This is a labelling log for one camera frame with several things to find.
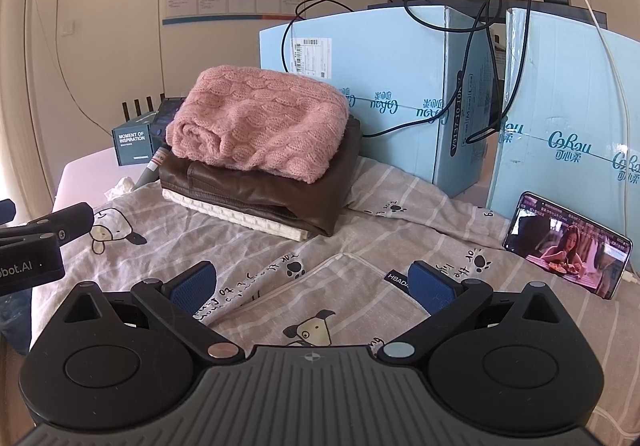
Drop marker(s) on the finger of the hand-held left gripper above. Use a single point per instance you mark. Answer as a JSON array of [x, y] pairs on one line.
[[75, 221], [7, 212]]

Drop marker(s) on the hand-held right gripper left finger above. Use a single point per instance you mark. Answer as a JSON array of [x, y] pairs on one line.
[[192, 288]]

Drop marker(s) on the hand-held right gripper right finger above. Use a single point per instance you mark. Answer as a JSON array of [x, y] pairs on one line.
[[430, 288]]

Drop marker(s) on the pink knitted sweater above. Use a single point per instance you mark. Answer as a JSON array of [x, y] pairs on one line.
[[260, 120]]

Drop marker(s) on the crumpled white tissue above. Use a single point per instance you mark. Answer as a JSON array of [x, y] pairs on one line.
[[120, 187]]

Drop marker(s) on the person's blue jeans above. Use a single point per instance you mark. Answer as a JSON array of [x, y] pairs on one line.
[[12, 326]]

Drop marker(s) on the white quilted garment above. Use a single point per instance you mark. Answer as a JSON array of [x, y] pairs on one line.
[[240, 218]]

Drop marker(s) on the printed striped bed cover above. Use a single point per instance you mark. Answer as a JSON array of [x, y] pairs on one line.
[[350, 246]]

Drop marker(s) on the grey tube red label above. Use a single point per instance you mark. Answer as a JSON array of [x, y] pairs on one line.
[[152, 168]]

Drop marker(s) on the dark blue small box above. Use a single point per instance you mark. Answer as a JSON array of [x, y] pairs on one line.
[[135, 140]]

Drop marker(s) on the black router with antennas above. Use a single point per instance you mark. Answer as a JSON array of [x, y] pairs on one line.
[[142, 114]]

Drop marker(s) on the smartphone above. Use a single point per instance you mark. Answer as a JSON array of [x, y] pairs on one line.
[[565, 246]]

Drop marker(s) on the brown leather garment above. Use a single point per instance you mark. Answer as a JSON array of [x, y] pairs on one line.
[[310, 196]]

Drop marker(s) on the small light blue carton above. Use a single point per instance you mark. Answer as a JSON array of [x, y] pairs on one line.
[[375, 75]]

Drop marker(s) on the large light blue carton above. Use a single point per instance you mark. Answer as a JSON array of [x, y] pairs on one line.
[[565, 90]]

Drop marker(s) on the dark blue desk partition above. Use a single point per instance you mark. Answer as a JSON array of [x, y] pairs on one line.
[[585, 18]]

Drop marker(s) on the white wall switch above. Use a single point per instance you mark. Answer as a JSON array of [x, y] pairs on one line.
[[68, 28]]

